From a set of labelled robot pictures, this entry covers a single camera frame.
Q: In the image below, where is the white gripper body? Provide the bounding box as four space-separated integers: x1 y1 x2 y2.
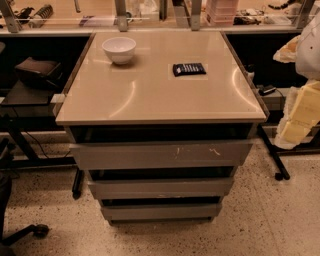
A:
273 79 320 150

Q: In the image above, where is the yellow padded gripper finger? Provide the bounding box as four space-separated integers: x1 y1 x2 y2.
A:
279 82 320 145

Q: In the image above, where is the grey drawer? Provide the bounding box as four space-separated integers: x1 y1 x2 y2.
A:
101 204 222 221
70 140 253 170
88 178 233 199

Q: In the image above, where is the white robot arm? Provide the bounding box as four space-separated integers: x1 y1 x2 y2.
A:
273 13 320 149

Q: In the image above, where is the grey top drawer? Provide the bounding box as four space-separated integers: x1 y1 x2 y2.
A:
70 140 253 170

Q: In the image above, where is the grey drawer cabinet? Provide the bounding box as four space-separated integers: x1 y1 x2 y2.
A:
54 30 270 226

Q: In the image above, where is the grey bottom drawer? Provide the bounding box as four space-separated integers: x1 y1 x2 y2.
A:
101 204 222 221

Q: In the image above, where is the black power adapter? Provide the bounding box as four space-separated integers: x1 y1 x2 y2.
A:
257 85 276 96

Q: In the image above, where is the black table leg right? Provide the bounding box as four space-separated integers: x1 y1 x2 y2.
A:
257 125 290 181

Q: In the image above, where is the dark blue snack packet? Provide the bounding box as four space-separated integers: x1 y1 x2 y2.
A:
172 63 206 77

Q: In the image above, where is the pink plastic storage box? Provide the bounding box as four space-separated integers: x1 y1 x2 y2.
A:
205 0 239 26

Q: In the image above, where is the white ceramic bowl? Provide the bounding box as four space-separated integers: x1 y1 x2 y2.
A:
102 37 136 65

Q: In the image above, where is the dark box on side table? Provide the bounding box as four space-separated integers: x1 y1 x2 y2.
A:
14 57 62 90

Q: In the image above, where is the black side table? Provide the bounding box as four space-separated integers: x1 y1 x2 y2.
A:
0 79 84 201

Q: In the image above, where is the black office chair base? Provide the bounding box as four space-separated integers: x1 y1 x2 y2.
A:
0 138 50 256

